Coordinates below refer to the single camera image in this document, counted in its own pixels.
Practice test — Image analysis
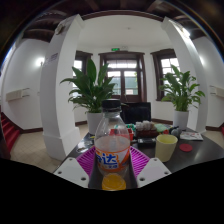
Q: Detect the tall potted plant, white pot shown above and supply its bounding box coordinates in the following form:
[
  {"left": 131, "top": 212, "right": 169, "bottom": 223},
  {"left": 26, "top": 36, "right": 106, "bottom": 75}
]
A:
[{"left": 159, "top": 64, "right": 206, "bottom": 131}]

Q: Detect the broad potted plant, white pot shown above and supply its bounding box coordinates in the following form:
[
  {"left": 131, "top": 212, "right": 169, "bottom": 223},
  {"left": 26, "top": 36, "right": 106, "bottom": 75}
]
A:
[{"left": 60, "top": 59, "right": 116, "bottom": 136}]

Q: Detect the glowing wall lamp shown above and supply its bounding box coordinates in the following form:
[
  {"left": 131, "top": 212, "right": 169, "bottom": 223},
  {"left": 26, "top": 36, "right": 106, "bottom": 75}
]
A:
[{"left": 35, "top": 57, "right": 46, "bottom": 68}]

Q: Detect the dark-framed window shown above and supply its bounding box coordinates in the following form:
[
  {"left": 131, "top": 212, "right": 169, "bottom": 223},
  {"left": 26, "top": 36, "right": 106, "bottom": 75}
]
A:
[
  {"left": 150, "top": 48, "right": 181, "bottom": 102},
  {"left": 73, "top": 50, "right": 94, "bottom": 83}
]

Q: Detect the dark wooden double door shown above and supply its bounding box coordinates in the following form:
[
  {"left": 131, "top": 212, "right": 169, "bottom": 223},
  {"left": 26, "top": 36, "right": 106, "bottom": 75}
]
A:
[{"left": 98, "top": 50, "right": 148, "bottom": 104}]

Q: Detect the black chair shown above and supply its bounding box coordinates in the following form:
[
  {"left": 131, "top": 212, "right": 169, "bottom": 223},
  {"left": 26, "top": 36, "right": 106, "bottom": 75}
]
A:
[{"left": 120, "top": 101, "right": 153, "bottom": 125}]

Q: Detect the clear orange-labelled drink bottle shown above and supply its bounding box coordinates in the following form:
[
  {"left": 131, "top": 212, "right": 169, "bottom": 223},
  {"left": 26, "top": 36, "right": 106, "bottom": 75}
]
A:
[{"left": 94, "top": 98, "right": 132, "bottom": 192}]

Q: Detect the grey ball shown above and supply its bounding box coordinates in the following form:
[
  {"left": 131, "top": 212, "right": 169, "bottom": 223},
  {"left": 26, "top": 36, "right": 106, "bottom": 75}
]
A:
[{"left": 170, "top": 126, "right": 183, "bottom": 139}]

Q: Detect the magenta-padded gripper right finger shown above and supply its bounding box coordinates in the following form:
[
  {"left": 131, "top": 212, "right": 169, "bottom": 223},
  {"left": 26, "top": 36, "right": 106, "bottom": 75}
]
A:
[{"left": 128, "top": 145, "right": 173, "bottom": 189}]

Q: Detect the white printed booklet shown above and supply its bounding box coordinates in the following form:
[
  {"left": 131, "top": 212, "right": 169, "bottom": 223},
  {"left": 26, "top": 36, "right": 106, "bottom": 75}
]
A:
[{"left": 179, "top": 130, "right": 204, "bottom": 142}]

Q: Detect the small black box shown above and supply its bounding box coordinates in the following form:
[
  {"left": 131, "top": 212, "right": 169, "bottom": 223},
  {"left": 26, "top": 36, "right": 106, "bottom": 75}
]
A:
[{"left": 137, "top": 137, "right": 157, "bottom": 148}]

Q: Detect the green folded cloth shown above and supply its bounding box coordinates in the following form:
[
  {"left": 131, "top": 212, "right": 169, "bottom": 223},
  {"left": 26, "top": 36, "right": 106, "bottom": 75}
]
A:
[{"left": 153, "top": 123, "right": 170, "bottom": 134}]

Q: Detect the red carpeted staircase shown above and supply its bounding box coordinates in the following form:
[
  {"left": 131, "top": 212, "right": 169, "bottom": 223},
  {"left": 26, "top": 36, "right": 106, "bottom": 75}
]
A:
[{"left": 0, "top": 111, "right": 22, "bottom": 153}]

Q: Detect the pale yellow cup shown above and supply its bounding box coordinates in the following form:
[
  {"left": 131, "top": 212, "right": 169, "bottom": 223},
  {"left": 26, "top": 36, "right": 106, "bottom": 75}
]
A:
[{"left": 154, "top": 133, "right": 179, "bottom": 163}]

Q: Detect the brown tray of small cups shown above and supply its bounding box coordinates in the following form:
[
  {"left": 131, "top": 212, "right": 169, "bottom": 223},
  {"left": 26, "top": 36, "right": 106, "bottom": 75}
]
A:
[{"left": 134, "top": 120, "right": 160, "bottom": 139}]

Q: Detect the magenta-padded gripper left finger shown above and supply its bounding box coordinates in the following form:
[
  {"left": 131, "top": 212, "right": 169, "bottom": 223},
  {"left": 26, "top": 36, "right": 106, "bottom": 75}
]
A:
[{"left": 53, "top": 145, "right": 98, "bottom": 190}]

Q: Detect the flat round red coaster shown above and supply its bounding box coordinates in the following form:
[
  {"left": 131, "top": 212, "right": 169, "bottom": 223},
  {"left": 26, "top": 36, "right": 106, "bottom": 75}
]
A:
[{"left": 178, "top": 143, "right": 194, "bottom": 153}]

